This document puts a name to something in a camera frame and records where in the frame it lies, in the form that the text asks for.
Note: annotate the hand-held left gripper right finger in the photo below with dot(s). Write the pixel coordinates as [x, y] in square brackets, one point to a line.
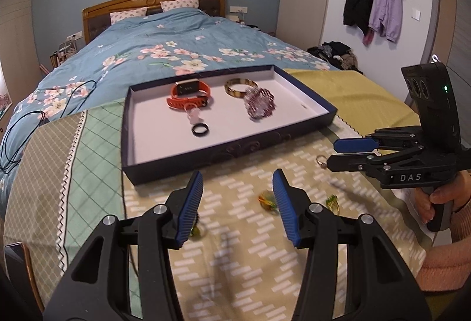
[287, 210]

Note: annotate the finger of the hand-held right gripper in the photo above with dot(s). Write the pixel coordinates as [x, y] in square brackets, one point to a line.
[353, 145]
[349, 162]

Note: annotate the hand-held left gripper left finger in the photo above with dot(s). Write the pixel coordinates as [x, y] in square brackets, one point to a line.
[189, 210]

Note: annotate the dark blue shallow box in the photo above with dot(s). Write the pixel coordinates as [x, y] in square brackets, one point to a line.
[158, 137]

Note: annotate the pink bow hair clip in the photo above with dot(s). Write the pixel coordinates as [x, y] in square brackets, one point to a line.
[194, 115]

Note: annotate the orange smart watch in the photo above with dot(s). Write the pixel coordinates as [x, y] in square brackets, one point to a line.
[186, 88]

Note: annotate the amber bangle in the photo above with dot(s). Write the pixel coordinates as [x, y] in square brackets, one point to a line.
[230, 89]

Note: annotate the person's right forearm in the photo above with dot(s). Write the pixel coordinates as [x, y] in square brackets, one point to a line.
[445, 262]

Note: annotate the person's right hand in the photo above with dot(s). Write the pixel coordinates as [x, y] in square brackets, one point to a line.
[450, 192]

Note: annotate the yellow blanket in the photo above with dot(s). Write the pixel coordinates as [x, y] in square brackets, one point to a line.
[353, 92]

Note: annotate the green olive patterned cloth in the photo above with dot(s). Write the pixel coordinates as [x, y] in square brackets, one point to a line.
[239, 251]

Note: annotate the dark clothes pile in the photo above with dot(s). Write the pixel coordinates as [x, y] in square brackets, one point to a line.
[335, 52]

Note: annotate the purple jacket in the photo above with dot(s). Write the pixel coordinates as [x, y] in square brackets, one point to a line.
[388, 4]

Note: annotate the black jacket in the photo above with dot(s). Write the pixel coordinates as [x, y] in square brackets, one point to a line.
[358, 4]

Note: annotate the blue floral duvet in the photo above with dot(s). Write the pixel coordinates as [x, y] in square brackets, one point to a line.
[165, 37]

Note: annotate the brown-edged dark board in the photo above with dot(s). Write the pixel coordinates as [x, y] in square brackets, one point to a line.
[18, 265]

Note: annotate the bottles on nightstand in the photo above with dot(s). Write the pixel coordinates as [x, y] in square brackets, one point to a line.
[64, 52]

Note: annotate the white dotted pillow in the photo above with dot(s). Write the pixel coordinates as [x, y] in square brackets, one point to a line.
[180, 3]
[127, 14]

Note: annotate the wooden bed headboard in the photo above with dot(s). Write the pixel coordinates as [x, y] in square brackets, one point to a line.
[121, 0]

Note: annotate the beige wardrobe by window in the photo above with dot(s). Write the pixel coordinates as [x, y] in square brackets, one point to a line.
[18, 30]

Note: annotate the brown door frame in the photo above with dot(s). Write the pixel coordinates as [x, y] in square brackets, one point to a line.
[438, 11]

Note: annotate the white wall switch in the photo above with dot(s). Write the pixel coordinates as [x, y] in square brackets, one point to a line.
[415, 14]

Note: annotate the white wall socket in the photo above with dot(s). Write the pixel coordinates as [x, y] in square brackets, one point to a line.
[238, 9]
[74, 35]

